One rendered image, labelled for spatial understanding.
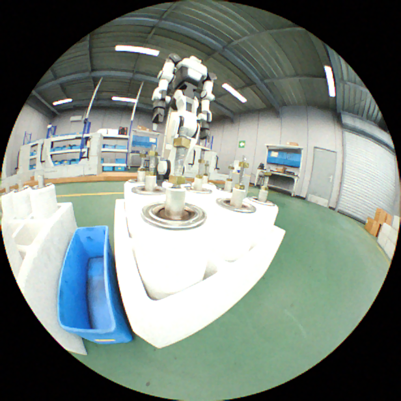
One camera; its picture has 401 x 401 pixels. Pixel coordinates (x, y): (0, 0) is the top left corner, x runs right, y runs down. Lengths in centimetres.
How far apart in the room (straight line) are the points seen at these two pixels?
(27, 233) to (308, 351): 73
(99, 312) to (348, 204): 552
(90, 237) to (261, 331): 52
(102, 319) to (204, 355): 22
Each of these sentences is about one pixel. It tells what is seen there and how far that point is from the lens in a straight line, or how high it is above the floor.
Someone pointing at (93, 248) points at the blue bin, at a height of 5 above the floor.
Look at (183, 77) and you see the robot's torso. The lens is 120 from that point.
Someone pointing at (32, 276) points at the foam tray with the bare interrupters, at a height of 17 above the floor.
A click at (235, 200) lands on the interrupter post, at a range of 20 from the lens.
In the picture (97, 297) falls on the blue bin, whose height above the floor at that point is 0.
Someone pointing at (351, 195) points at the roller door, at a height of 72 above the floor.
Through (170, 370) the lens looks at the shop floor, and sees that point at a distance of 31.
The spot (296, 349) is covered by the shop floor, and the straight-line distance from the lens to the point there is 40.
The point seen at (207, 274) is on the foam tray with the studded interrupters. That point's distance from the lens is 21.
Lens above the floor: 30
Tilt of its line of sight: 15 degrees down
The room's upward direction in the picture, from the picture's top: 8 degrees clockwise
